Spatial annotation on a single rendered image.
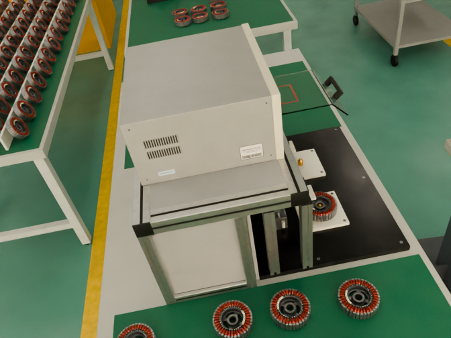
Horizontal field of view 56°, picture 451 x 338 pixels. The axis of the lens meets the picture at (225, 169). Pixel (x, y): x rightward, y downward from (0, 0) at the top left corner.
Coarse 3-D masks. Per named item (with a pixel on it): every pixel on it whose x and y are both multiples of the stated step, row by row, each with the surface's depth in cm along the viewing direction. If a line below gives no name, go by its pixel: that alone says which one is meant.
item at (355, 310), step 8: (352, 280) 120; (344, 288) 118; (352, 288) 120; (360, 288) 119; (368, 288) 118; (344, 296) 117; (352, 296) 117; (360, 296) 118; (368, 296) 118; (376, 296) 116; (344, 304) 115; (352, 304) 115; (360, 304) 116; (368, 304) 114; (376, 304) 114; (344, 312) 116; (352, 312) 114; (360, 312) 113; (368, 312) 113; (376, 312) 115
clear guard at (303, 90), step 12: (300, 72) 155; (312, 72) 153; (288, 84) 150; (300, 84) 148; (312, 84) 147; (324, 84) 150; (288, 96) 144; (300, 96) 143; (312, 96) 142; (324, 96) 141; (288, 108) 139; (300, 108) 138; (312, 108) 137
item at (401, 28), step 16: (384, 0) 402; (400, 0) 312; (416, 0) 311; (368, 16) 380; (384, 16) 376; (400, 16) 318; (416, 16) 368; (432, 16) 363; (384, 32) 354; (400, 32) 327; (416, 32) 346; (432, 32) 342; (448, 32) 339
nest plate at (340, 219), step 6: (330, 192) 147; (336, 198) 145; (342, 210) 140; (336, 216) 139; (342, 216) 138; (318, 222) 138; (324, 222) 138; (330, 222) 137; (336, 222) 137; (342, 222) 136; (348, 222) 136; (318, 228) 136; (324, 228) 136; (330, 228) 137
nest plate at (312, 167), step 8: (296, 152) 165; (304, 152) 164; (312, 152) 164; (296, 160) 162; (304, 160) 161; (312, 160) 160; (304, 168) 158; (312, 168) 157; (320, 168) 156; (304, 176) 154; (312, 176) 154
